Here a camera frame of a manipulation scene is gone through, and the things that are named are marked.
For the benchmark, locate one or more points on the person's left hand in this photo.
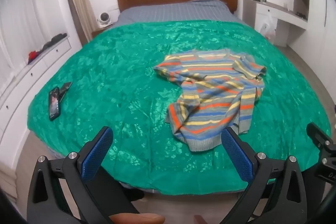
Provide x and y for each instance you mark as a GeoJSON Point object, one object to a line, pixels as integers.
{"type": "Point", "coordinates": [139, 218]}

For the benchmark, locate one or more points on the small white fan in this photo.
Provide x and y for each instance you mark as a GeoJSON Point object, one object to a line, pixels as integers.
{"type": "Point", "coordinates": [105, 18]}

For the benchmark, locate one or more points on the white wardrobe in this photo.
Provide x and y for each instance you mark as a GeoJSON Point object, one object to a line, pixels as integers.
{"type": "Point", "coordinates": [317, 37]}

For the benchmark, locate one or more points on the wooden nightstand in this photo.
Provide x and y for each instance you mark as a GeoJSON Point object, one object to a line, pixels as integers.
{"type": "Point", "coordinates": [98, 31]}

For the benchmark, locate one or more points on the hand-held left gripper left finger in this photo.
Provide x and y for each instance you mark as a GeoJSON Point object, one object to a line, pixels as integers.
{"type": "Point", "coordinates": [95, 153]}

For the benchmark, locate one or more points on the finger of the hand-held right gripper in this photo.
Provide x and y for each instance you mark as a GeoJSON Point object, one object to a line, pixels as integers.
{"type": "Point", "coordinates": [319, 136]}

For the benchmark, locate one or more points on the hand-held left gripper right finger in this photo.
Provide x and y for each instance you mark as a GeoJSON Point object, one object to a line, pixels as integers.
{"type": "Point", "coordinates": [236, 155]}

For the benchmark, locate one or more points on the white desk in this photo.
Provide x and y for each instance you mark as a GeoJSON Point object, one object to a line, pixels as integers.
{"type": "Point", "coordinates": [283, 18]}

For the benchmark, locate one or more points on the white plastic bag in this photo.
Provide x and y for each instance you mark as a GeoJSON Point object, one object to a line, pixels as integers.
{"type": "Point", "coordinates": [267, 27]}

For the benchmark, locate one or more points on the black smartphone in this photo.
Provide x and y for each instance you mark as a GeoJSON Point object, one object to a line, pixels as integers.
{"type": "Point", "coordinates": [54, 103]}

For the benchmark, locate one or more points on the striped knit sweater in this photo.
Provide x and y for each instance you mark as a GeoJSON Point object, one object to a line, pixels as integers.
{"type": "Point", "coordinates": [210, 98]}

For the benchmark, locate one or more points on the grey striped bed sheet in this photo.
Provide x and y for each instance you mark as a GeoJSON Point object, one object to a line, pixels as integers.
{"type": "Point", "coordinates": [170, 12]}

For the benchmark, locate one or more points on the green velvet blanket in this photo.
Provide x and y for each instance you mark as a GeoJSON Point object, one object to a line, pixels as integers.
{"type": "Point", "coordinates": [105, 77]}

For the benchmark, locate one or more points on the red cloth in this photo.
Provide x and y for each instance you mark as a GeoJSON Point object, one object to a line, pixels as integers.
{"type": "Point", "coordinates": [32, 56]}

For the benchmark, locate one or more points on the white window bench with drawers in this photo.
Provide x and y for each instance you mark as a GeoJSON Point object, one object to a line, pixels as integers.
{"type": "Point", "coordinates": [26, 82]}

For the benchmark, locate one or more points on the white sheer curtain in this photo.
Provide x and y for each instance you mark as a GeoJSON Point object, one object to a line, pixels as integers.
{"type": "Point", "coordinates": [18, 24]}

